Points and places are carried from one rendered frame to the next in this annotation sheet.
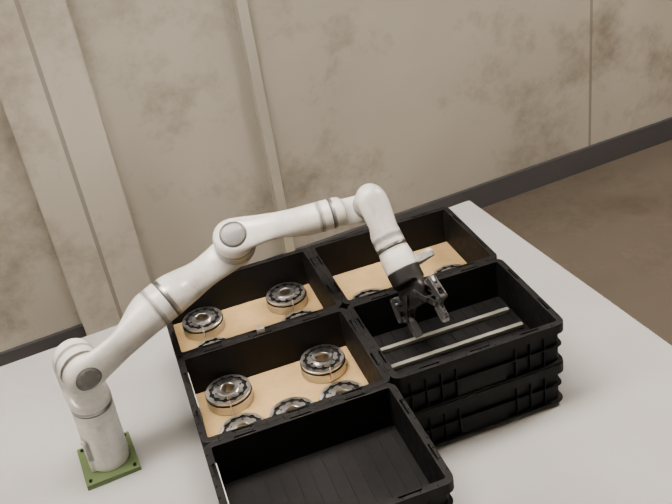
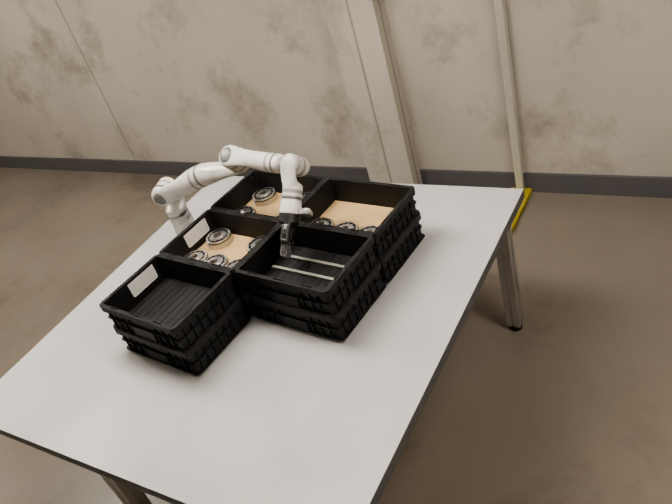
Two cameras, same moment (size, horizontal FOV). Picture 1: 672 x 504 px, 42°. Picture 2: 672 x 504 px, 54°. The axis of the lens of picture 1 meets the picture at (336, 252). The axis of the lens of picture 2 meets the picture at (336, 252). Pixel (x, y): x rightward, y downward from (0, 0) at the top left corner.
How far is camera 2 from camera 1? 196 cm
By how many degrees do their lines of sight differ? 48
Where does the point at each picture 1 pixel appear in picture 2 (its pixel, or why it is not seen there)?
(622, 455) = (316, 389)
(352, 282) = (342, 210)
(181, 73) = (450, 20)
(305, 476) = (185, 294)
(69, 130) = (362, 46)
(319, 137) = (557, 93)
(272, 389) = (236, 247)
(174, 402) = not seen: hidden behind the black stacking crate
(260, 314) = not seen: hidden behind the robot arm
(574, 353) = (394, 323)
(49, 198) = (350, 86)
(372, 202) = (283, 166)
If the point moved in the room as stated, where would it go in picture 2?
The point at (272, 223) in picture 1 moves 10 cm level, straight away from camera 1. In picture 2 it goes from (242, 156) to (262, 143)
